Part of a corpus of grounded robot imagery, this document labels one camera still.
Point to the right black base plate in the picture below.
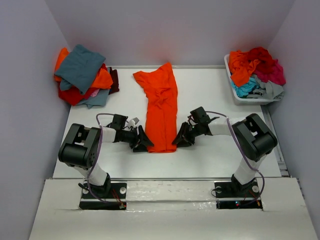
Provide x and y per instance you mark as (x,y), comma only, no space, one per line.
(228,199)

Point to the orange folded t shirt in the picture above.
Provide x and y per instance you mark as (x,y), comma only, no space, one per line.
(103,79)

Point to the orange t shirt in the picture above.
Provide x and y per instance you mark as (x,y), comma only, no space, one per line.
(103,79)
(161,91)

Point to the pink folded t shirt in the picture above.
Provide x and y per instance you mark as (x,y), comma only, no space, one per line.
(95,93)

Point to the teal folded t shirt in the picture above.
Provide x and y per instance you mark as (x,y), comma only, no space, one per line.
(79,69)

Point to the cyan crumpled t shirt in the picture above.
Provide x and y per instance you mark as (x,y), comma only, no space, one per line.
(244,90)

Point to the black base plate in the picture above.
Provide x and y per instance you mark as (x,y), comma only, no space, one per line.
(228,199)
(114,200)

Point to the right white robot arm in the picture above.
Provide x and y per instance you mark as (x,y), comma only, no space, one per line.
(251,135)

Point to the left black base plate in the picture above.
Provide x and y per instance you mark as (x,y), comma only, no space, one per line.
(114,200)

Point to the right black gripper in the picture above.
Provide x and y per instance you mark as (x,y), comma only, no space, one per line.
(180,134)

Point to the white laundry basket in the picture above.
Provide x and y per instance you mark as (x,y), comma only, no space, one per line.
(244,101)

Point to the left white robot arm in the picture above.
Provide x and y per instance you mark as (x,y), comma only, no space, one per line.
(81,147)

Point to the grey crumpled t shirt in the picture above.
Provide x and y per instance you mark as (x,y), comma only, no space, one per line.
(269,89)

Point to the magenta crumpled t shirt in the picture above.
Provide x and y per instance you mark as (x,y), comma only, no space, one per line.
(276,76)

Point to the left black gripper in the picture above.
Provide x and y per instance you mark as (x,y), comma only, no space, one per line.
(140,147)

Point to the dark maroon t shirt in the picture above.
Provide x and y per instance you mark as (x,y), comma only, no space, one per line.
(115,81)

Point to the red folded t shirt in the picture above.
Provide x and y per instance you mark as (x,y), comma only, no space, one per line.
(73,96)

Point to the red crumpled t shirt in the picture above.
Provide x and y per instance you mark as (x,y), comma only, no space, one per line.
(266,61)

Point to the grey-blue bottom t shirt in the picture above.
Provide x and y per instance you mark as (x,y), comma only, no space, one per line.
(99,100)

